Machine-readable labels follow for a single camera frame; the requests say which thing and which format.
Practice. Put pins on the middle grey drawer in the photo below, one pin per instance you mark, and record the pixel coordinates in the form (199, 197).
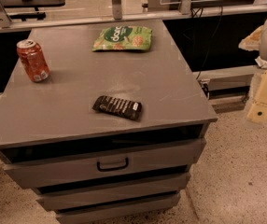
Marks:
(114, 192)

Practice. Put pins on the green chip bag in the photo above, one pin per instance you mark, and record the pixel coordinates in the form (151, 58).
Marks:
(124, 38)

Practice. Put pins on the bottom grey drawer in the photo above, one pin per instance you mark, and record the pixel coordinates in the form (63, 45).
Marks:
(164, 201)

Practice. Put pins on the yellow patterned snack bag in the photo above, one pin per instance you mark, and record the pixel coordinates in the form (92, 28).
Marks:
(252, 41)

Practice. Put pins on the grey metal shelf rail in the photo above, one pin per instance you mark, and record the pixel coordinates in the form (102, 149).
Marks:
(227, 78)

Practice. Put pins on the black rxbar chocolate bar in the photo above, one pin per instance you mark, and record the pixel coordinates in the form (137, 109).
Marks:
(119, 107)

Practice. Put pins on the grey drawer cabinet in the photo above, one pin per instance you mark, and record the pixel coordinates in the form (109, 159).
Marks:
(110, 133)

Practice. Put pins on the top grey drawer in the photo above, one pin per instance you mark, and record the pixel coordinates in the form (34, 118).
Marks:
(69, 169)

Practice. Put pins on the grey drawer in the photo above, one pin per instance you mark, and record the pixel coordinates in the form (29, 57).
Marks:
(164, 201)
(69, 169)
(114, 192)

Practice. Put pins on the black drawer handle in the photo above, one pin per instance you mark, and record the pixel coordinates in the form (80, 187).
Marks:
(112, 166)

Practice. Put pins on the red coke can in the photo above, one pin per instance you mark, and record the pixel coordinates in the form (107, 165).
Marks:
(33, 60)

